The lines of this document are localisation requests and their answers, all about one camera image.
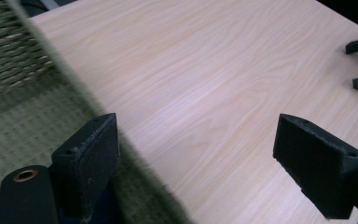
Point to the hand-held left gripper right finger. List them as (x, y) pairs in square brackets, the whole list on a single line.
[(320, 165)]

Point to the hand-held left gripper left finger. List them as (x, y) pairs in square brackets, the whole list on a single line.
[(87, 168)]

